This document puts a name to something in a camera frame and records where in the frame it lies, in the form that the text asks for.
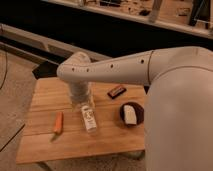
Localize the long grey shelf rail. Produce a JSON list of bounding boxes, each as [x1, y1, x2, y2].
[[0, 23, 109, 60]]

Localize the orange pepper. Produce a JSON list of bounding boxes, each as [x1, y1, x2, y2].
[[51, 112, 63, 141]]

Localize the wooden table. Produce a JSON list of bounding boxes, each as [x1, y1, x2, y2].
[[16, 77, 146, 164]]

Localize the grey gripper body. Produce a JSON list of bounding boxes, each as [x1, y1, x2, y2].
[[69, 82, 91, 107]]

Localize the black box behind table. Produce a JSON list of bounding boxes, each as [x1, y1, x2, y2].
[[32, 61, 58, 79]]

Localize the dark snack bar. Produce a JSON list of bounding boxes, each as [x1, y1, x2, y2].
[[107, 85, 127, 99]]

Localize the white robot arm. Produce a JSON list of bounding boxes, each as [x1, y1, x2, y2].
[[57, 46, 213, 171]]

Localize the black cable on floor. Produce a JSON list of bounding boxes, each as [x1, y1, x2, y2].
[[0, 49, 26, 153]]

